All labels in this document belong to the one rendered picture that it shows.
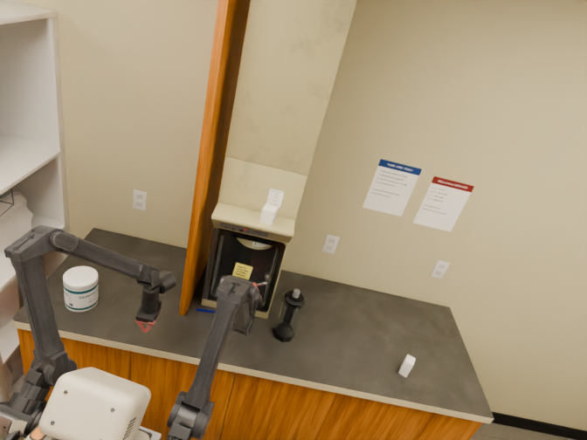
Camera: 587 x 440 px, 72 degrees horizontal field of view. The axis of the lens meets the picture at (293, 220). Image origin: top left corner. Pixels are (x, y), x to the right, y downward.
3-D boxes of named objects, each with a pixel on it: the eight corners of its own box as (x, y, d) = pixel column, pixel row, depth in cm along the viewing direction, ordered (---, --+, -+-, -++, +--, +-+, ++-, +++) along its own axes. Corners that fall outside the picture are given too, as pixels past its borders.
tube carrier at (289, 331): (279, 319, 194) (289, 286, 183) (299, 331, 191) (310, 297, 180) (268, 333, 185) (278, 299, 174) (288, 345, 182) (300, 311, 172)
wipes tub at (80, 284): (74, 288, 182) (72, 262, 175) (103, 294, 183) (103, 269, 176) (58, 309, 171) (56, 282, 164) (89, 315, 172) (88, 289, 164)
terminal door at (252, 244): (203, 298, 189) (215, 227, 169) (267, 312, 191) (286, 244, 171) (203, 299, 189) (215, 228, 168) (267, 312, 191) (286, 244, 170)
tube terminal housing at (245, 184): (212, 271, 214) (236, 134, 175) (272, 285, 216) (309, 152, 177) (200, 305, 192) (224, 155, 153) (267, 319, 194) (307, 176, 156)
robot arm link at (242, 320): (217, 287, 121) (251, 299, 120) (224, 271, 124) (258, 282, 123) (226, 330, 157) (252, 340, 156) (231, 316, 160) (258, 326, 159)
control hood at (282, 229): (213, 222, 168) (217, 202, 163) (290, 239, 171) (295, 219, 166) (207, 237, 158) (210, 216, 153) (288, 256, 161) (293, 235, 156)
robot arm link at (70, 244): (26, 242, 112) (49, 247, 107) (35, 223, 114) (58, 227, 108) (139, 280, 148) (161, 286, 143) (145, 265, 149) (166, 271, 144)
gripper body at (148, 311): (162, 305, 156) (163, 290, 152) (152, 324, 147) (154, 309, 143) (145, 300, 155) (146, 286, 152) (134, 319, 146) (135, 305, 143)
